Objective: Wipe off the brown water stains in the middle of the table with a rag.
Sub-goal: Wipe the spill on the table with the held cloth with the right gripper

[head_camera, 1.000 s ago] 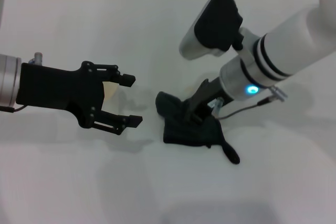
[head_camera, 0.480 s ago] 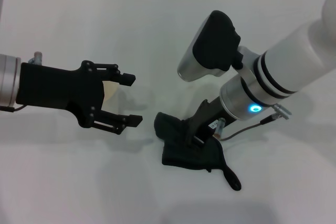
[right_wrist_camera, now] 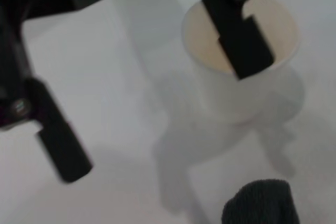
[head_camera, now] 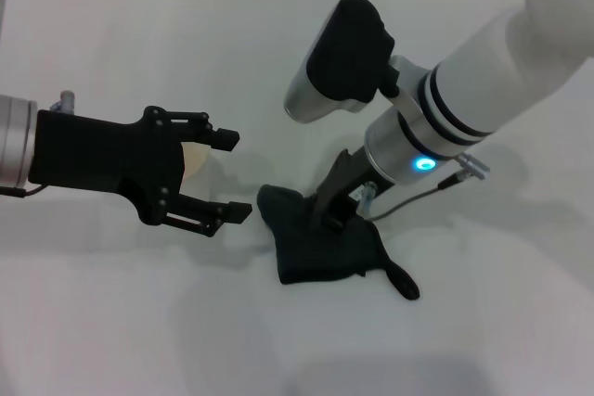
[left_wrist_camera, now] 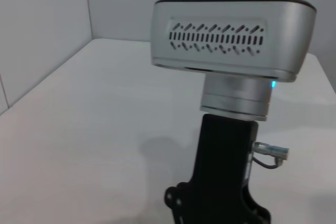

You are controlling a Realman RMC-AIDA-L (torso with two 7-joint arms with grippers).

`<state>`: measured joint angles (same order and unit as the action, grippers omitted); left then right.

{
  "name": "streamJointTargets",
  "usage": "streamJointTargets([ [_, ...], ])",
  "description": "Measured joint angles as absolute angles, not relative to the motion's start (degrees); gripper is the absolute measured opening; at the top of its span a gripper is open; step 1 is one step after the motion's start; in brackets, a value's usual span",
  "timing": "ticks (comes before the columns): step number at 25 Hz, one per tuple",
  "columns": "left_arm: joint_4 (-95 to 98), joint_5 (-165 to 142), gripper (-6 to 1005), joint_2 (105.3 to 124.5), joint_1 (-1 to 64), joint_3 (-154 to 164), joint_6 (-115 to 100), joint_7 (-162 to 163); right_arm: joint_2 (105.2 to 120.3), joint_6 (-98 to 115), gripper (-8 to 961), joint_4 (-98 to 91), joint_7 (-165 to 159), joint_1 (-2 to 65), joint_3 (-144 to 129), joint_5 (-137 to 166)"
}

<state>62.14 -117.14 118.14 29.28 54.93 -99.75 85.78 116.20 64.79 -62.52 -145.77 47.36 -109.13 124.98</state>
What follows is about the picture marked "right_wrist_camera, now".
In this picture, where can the dark blue rag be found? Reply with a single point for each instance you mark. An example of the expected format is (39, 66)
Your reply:
(260, 203)

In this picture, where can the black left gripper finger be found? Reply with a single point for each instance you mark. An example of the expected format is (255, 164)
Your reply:
(244, 45)
(63, 142)

